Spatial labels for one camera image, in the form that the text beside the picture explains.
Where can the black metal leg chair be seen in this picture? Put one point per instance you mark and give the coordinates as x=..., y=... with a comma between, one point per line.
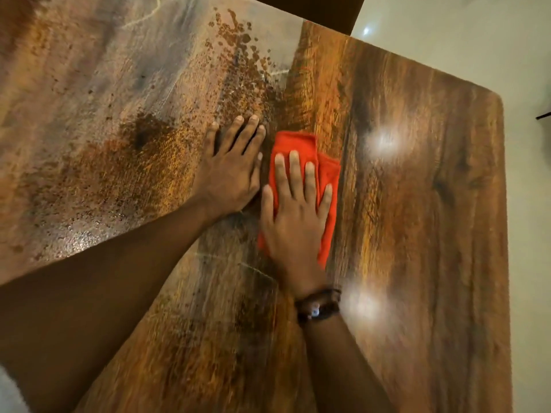
x=543, y=115

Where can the person's right hand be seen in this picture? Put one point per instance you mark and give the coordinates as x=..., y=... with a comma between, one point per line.
x=297, y=236

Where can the black white plaid shirt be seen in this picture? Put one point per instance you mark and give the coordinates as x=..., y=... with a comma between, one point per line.
x=8, y=395

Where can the dark brown chair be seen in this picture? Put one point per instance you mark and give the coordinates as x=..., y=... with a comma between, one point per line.
x=310, y=10

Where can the person's right forearm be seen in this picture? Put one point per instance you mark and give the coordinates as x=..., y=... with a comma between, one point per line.
x=344, y=365

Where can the person's left forearm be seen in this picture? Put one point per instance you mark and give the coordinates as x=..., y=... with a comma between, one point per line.
x=86, y=305

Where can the person's left hand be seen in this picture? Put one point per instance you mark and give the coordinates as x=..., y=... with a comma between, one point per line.
x=228, y=180

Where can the wooden table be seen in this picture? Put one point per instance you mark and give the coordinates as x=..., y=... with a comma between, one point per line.
x=430, y=210

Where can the red cleaning cloth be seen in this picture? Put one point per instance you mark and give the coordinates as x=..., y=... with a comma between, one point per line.
x=297, y=141

